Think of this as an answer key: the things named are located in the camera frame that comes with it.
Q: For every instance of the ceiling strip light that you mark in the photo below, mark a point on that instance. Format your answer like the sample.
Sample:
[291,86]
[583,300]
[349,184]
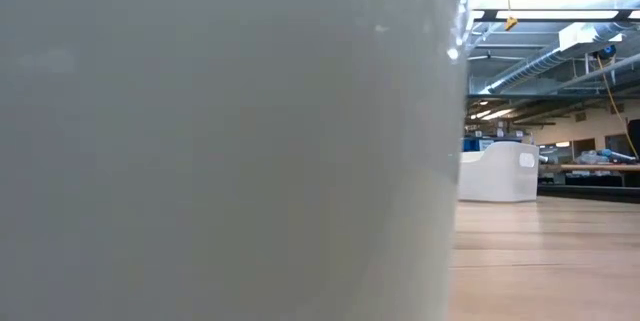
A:
[495,113]

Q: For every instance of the black aluminium table frame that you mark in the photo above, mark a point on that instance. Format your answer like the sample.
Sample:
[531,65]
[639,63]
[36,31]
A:
[590,193]

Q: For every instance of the yellow hanging tag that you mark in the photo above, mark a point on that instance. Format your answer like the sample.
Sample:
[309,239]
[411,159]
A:
[511,23]

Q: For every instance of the ceiling light panel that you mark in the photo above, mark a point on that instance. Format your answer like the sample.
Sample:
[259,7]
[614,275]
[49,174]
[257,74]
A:
[555,14]

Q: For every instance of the blue storage crate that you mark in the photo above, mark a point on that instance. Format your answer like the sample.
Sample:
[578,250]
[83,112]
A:
[472,144]

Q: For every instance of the white duct box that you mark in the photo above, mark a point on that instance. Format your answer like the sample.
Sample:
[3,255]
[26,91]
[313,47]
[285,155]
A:
[585,36]

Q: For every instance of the small white plastic bin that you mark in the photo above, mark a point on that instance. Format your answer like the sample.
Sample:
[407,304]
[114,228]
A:
[500,176]

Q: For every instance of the wooden background table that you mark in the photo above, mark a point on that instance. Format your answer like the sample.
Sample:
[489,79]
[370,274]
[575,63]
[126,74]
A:
[600,167]

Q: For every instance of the light blue background robot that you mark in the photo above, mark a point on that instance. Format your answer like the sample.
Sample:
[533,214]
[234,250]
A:
[612,155]

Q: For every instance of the silver ventilation duct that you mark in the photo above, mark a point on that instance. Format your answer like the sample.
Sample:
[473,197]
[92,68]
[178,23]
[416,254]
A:
[530,66]

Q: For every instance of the large white plastic bin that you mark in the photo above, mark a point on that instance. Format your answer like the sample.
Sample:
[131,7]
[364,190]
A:
[200,136]

